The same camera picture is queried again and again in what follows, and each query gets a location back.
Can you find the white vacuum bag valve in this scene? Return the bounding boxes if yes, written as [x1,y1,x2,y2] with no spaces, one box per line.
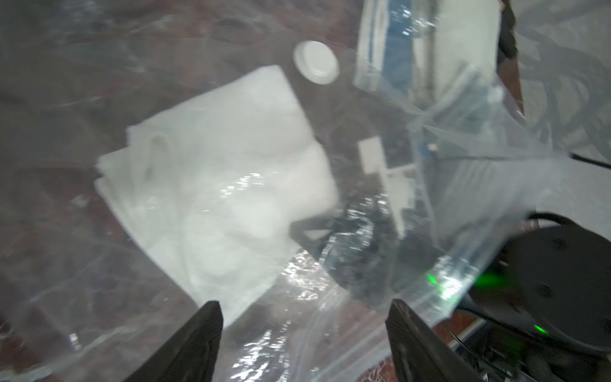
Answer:
[293,41,340,85]

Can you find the cream folded towel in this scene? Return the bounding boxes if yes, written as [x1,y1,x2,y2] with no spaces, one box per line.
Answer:
[432,0,501,98]

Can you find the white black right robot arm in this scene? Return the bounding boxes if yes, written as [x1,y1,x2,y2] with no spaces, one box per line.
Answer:
[290,147,610,381]

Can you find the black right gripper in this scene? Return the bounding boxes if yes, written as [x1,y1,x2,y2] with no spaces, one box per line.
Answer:
[290,211,442,306]

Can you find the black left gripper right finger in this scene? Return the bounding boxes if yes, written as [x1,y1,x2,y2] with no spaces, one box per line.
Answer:
[385,299,481,382]

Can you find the clear plastic vacuum bag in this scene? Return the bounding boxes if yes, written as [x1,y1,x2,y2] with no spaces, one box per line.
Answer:
[1,1,561,381]

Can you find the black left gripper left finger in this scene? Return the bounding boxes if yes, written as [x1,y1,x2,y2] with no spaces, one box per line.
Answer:
[125,301,224,382]

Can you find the blue white striped towel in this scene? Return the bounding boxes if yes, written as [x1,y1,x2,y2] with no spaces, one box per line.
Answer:
[353,1,431,94]

